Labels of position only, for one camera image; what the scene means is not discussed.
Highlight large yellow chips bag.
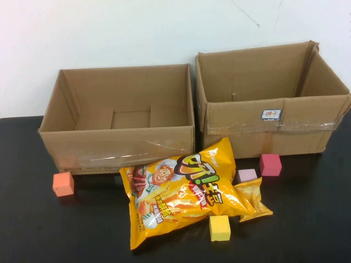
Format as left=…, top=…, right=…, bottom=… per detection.
left=119, top=136, right=257, bottom=250

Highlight small orange snack bag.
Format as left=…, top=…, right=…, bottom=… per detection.
left=233, top=176, right=274, bottom=223

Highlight cardboard box with F2 print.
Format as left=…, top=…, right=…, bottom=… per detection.
left=38, top=63, right=196, bottom=176

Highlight cardboard box with white label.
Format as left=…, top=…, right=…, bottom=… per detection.
left=194, top=40, right=351, bottom=160

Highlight lilac foam cube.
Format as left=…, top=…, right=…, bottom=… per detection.
left=236, top=168, right=258, bottom=184

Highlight white handwritten label sticker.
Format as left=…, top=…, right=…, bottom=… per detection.
left=260, top=108, right=282, bottom=121

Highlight pink foam cube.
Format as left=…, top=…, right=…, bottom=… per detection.
left=259, top=153, right=282, bottom=177

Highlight yellow foam cube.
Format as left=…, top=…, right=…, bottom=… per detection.
left=209, top=215, right=230, bottom=242

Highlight orange foam cube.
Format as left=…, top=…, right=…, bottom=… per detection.
left=52, top=171, right=75, bottom=197

